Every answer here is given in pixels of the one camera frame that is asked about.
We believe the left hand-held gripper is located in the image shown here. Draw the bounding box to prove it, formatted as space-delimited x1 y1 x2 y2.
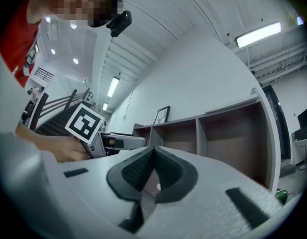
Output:
64 102 147 159

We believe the black head-worn camera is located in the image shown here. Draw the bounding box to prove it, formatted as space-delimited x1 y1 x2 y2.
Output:
105 10 133 38

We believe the person's left forearm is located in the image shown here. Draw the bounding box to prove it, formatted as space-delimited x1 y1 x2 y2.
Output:
15 122 69 159

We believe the person's left hand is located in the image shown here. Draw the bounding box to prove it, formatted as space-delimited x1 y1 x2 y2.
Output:
55 135 92 163

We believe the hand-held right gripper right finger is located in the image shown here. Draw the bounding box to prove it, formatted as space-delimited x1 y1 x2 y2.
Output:
137 147 302 239

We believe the dark staircase railing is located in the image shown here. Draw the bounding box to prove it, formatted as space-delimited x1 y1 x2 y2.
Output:
25 88 96 136

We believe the person's red shirt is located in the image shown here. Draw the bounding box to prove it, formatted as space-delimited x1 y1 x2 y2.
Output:
0 0 42 88

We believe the grey wooden shelf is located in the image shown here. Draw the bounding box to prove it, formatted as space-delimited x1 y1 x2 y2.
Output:
132 87 281 192

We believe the white dotted board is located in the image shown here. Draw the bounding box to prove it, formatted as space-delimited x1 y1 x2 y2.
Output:
83 88 95 102

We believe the black door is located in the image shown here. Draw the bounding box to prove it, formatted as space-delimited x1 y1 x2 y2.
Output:
262 84 292 162

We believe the black monitor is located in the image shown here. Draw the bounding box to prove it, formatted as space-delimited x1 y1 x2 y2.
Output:
297 107 307 129

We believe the white desk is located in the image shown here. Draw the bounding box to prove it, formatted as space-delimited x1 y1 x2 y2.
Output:
291 137 307 170

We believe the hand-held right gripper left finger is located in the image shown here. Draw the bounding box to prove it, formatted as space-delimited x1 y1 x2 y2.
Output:
41 146 155 239

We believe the green object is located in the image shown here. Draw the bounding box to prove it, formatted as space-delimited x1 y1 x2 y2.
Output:
275 188 290 205

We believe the black framed picture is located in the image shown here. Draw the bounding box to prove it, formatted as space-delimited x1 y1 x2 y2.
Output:
153 105 171 125

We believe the person's head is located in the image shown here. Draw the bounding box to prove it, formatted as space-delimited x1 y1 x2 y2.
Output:
27 0 124 28

